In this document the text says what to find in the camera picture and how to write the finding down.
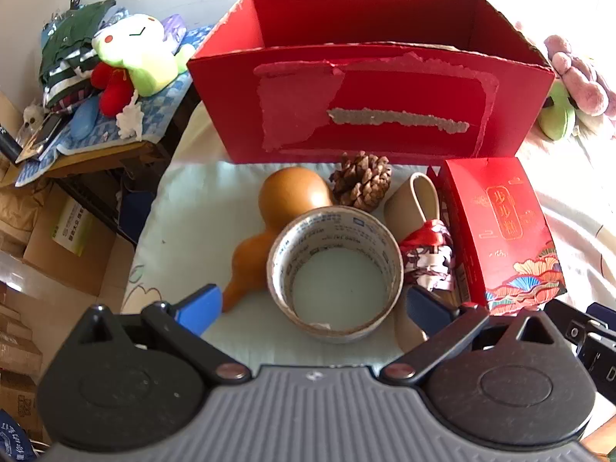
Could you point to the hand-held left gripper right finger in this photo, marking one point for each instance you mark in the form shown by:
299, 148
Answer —
424, 307

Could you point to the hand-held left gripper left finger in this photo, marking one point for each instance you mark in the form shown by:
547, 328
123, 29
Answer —
199, 309

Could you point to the clear tape roll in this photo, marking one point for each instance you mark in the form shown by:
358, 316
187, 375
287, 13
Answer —
281, 255

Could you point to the brown gourd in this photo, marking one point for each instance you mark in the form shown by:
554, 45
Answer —
293, 192

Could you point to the red cardboard box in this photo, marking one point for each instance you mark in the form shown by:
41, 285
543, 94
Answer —
385, 91

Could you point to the red and white crumpled packet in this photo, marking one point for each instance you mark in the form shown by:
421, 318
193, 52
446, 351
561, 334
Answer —
428, 255

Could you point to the beige cup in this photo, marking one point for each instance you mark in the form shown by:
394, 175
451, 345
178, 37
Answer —
402, 207

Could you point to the red printed carton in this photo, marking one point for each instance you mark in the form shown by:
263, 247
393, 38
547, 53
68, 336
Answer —
500, 231

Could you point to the brown pine cone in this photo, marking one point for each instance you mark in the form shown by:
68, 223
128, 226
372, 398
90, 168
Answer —
362, 180

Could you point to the cardboard box with label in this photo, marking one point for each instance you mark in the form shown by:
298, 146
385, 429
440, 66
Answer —
57, 245

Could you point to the wooden side table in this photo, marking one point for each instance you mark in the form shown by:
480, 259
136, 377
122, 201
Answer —
96, 161

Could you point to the stack of cardboard boxes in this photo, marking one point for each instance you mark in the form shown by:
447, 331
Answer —
17, 346

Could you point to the blue checkered cloth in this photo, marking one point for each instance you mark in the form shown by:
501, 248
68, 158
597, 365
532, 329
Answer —
159, 110

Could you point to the blue oval object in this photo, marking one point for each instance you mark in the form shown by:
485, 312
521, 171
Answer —
83, 120

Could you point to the black flat device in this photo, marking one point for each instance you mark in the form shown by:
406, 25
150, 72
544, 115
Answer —
41, 137

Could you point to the small white figure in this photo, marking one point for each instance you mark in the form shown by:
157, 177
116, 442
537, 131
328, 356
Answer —
32, 116

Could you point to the green frog plush toy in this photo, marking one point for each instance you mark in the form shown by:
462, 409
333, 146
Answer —
139, 53

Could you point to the purple plush toy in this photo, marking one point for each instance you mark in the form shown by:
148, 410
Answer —
580, 77

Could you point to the dark green striped clothes pile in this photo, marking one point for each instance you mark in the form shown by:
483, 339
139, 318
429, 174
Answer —
67, 53

